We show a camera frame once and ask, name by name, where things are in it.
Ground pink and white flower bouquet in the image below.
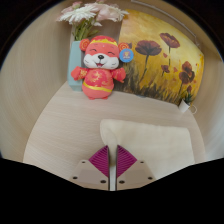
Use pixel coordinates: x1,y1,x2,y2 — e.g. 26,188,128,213
55,0,130,42

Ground cream white towel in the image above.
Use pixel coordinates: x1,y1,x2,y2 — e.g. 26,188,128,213
99,118,197,192

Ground yellow poppy painting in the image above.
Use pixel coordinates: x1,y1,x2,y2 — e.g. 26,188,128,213
114,8,205,107

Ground red plush toy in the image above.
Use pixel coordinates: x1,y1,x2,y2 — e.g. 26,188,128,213
70,35,135,101

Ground white cable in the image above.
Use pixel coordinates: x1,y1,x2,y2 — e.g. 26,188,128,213
188,103,198,115

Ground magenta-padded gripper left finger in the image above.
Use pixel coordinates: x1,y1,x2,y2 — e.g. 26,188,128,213
69,144,111,192

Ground small plant in white pot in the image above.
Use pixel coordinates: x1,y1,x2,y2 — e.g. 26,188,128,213
178,89,194,114

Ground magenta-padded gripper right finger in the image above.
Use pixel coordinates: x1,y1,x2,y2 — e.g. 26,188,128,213
116,144,157,192

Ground light blue vase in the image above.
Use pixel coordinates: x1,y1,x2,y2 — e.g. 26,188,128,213
66,40,84,92

